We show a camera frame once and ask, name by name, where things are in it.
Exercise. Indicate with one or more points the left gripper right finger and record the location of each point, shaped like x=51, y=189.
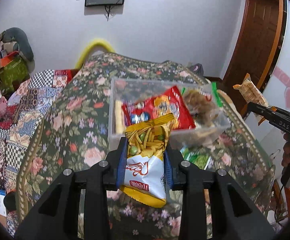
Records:
x=234, y=215

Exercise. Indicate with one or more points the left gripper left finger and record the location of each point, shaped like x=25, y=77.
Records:
x=55, y=214

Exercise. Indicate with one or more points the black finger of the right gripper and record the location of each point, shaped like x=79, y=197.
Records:
x=258, y=110

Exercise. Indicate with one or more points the orange barcode biscuit pack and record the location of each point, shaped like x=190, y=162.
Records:
x=250, y=93

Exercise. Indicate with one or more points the green edged brown snack bag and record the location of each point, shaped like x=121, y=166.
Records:
x=203, y=103

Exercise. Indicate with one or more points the yellow white pea snack bag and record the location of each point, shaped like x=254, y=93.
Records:
x=144, y=171

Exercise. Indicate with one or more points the cream biscuit tube pack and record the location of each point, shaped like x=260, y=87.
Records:
x=119, y=118

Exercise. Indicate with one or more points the red chip bag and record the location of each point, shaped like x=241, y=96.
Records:
x=170, y=101

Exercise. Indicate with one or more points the right hand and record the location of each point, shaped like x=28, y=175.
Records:
x=286, y=155

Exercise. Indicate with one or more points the brown wooden door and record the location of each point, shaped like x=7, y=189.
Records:
x=255, y=49

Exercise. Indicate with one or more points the green snack packet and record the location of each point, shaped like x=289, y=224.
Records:
x=197, y=156

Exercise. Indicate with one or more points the clear plastic storage box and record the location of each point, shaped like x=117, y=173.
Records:
x=134, y=90

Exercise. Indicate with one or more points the patchwork quilt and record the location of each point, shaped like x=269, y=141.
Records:
x=25, y=109

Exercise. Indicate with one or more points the yellow headboard rim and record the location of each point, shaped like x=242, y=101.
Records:
x=97, y=44

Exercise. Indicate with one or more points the grey pillow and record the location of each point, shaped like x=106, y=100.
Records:
x=18, y=35

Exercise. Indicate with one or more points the purple bag by wall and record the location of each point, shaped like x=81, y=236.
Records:
x=197, y=69

